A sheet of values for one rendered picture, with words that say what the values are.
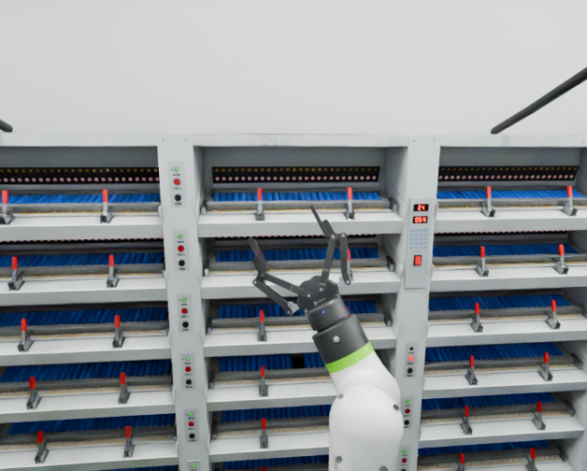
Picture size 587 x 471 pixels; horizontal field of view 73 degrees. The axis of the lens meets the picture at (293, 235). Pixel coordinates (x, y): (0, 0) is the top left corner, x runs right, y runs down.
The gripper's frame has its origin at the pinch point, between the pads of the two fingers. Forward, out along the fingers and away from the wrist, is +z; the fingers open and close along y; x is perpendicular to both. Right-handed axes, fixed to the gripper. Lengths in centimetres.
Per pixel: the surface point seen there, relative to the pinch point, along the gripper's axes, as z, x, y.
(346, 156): 23, -55, 22
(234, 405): -32, -50, -46
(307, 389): -39, -57, -24
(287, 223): 8.3, -36.7, -3.3
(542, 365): -71, -84, 49
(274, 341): -20, -47, -25
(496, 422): -81, -83, 25
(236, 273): 3.4, -41.8, -24.7
